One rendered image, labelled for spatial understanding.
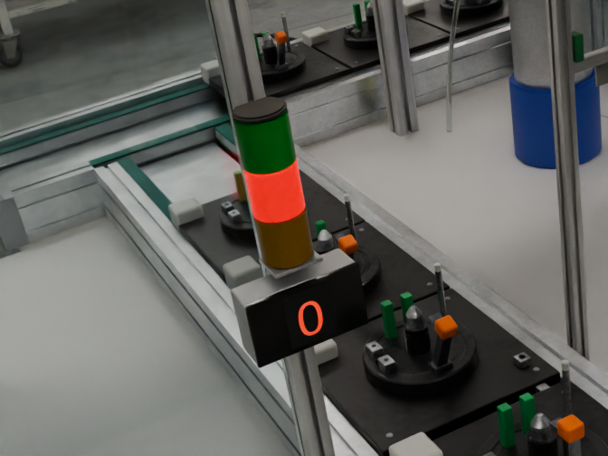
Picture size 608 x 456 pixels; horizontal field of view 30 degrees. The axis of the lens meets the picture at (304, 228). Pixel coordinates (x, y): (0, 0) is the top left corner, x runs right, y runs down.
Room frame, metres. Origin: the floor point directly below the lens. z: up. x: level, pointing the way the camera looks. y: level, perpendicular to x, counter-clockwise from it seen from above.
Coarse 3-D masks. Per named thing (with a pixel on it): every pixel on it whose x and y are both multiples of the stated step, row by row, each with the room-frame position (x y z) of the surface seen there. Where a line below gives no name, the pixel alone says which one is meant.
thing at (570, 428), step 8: (568, 416) 0.86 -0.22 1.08; (552, 424) 0.87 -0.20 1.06; (560, 424) 0.85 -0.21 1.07; (568, 424) 0.85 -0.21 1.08; (576, 424) 0.85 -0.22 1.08; (560, 432) 0.85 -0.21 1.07; (568, 432) 0.84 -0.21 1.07; (576, 432) 0.84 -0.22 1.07; (568, 440) 0.84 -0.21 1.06; (576, 440) 0.84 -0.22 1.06; (568, 448) 0.85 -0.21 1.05; (576, 448) 0.85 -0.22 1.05
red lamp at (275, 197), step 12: (288, 168) 0.93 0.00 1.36; (252, 180) 0.93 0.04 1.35; (264, 180) 0.92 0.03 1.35; (276, 180) 0.92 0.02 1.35; (288, 180) 0.93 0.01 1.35; (252, 192) 0.93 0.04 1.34; (264, 192) 0.92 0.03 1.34; (276, 192) 0.92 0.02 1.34; (288, 192) 0.93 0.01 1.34; (300, 192) 0.94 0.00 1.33; (252, 204) 0.94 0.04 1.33; (264, 204) 0.93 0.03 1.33; (276, 204) 0.92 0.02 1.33; (288, 204) 0.92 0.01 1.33; (300, 204) 0.93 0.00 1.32; (264, 216) 0.93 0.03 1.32; (276, 216) 0.92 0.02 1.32; (288, 216) 0.92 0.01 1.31
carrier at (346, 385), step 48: (384, 336) 1.18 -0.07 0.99; (432, 336) 1.16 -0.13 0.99; (480, 336) 1.17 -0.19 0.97; (336, 384) 1.13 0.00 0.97; (384, 384) 1.09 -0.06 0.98; (432, 384) 1.07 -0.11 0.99; (480, 384) 1.08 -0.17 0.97; (528, 384) 1.06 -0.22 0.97; (384, 432) 1.02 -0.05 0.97; (432, 432) 1.01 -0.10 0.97
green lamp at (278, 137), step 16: (288, 112) 0.95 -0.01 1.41; (240, 128) 0.93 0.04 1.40; (256, 128) 0.92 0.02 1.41; (272, 128) 0.92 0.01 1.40; (288, 128) 0.94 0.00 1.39; (240, 144) 0.94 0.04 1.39; (256, 144) 0.92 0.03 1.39; (272, 144) 0.92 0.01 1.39; (288, 144) 0.93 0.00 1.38; (256, 160) 0.93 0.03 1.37; (272, 160) 0.92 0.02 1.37; (288, 160) 0.93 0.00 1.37
